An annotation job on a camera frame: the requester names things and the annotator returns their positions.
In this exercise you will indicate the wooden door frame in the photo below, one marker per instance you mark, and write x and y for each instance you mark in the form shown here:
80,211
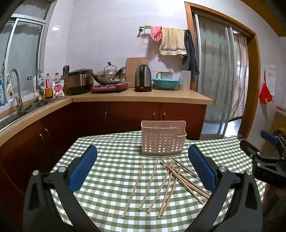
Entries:
253,67

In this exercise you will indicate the sliding glass door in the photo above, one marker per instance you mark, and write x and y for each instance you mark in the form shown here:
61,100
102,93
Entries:
212,78

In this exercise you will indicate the oil bottle with red label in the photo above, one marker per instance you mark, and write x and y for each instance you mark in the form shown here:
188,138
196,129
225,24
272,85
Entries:
48,87

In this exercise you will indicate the dark grey cloth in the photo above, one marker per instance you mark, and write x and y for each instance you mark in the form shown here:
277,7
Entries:
191,58

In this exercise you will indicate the pile of wooden chopsticks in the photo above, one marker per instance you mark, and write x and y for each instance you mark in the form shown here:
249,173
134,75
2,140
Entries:
170,170

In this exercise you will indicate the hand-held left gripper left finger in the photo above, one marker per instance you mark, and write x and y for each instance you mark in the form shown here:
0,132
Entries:
82,169

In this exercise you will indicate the aluminium frame window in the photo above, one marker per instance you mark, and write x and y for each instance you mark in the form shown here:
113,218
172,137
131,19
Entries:
24,44

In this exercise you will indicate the wooden cutting board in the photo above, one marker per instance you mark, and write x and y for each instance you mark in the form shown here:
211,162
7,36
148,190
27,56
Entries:
136,67

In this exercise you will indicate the small glass jar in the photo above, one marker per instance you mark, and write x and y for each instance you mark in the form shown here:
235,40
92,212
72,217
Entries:
29,84

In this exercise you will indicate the blue detergent bottle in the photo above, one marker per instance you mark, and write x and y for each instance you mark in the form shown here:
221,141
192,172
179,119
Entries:
2,93

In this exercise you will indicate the white plastic cup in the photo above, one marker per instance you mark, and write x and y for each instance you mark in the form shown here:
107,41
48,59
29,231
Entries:
185,80

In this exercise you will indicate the small chrome tap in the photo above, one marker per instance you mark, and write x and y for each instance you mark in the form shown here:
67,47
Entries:
39,82

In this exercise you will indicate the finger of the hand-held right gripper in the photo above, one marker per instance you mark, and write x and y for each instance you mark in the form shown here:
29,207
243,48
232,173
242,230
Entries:
250,148
268,136

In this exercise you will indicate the white plastic bottle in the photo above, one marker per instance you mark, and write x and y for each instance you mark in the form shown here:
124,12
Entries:
38,81

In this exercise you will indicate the red-brown kitchen cabinets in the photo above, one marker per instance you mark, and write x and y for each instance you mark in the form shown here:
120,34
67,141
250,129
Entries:
134,116

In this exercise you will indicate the pink rubber gloves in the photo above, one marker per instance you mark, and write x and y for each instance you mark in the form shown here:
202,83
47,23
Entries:
156,33

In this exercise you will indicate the green checked tablecloth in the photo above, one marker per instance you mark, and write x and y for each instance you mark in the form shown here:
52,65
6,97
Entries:
111,178

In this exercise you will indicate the beige towel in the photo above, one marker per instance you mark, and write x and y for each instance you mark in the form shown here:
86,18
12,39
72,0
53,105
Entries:
172,41

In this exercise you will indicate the teal plastic colander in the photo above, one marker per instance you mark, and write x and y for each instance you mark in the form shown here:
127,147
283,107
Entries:
166,84

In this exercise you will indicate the steel sink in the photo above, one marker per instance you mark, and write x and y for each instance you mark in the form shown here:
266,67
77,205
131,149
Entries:
13,116

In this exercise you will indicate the beige plastic utensil basket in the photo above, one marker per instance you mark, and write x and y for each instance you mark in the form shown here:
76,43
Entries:
163,142

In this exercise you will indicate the red induction cooker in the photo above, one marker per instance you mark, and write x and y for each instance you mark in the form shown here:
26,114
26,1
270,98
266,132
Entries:
109,88

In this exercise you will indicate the steel electric kettle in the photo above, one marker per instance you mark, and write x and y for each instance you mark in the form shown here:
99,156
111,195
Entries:
143,78

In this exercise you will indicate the clear bottle with green cap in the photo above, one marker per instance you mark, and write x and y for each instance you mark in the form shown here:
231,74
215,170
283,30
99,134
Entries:
57,77

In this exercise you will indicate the beige kitchen countertop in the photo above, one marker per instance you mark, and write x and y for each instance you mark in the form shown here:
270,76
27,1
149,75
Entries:
156,96

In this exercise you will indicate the cardboard box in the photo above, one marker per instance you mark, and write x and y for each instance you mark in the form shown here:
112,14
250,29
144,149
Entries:
279,120

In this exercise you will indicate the red hanging bag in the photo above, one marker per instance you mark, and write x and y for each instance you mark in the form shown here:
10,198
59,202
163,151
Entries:
265,93

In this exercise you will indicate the tall chrome faucet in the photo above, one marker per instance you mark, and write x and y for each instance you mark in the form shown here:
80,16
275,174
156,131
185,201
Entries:
19,93

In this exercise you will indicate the metal towel rail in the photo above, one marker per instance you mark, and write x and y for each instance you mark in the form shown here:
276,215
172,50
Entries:
141,29

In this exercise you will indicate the sheer curtain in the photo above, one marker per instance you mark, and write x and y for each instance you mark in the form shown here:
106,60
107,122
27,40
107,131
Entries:
239,78

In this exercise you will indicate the steel wok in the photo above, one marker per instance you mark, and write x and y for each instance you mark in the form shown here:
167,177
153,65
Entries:
107,78

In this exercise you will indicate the knife block with scissors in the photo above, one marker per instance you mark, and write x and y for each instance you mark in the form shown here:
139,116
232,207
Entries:
64,78

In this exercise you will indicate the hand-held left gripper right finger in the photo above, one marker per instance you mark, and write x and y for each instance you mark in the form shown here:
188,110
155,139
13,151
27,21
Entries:
201,169

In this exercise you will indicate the dark rice cooker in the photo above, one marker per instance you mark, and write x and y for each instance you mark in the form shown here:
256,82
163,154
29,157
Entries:
79,82

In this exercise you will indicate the pink and white packet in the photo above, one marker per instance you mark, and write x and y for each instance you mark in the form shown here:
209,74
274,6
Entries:
58,89

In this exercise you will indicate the steel wok lid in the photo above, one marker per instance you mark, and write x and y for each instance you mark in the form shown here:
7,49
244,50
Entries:
108,71

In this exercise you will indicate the white spray bottle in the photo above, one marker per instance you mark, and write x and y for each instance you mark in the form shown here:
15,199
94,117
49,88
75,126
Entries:
9,91

